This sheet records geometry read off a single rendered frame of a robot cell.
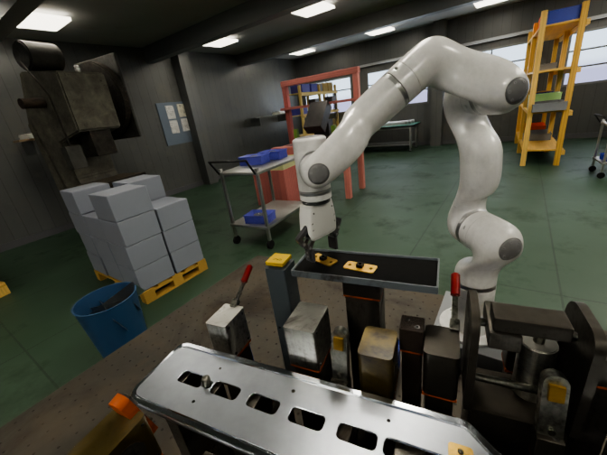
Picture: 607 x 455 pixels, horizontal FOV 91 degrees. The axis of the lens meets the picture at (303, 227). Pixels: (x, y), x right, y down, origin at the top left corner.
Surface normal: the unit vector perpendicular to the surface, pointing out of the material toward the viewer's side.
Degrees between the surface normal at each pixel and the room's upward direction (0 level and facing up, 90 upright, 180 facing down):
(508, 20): 90
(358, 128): 65
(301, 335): 90
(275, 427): 0
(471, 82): 82
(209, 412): 0
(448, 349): 0
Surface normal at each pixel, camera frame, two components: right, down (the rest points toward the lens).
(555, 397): -0.42, 0.19
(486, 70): -0.40, -0.15
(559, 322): -0.13, -0.92
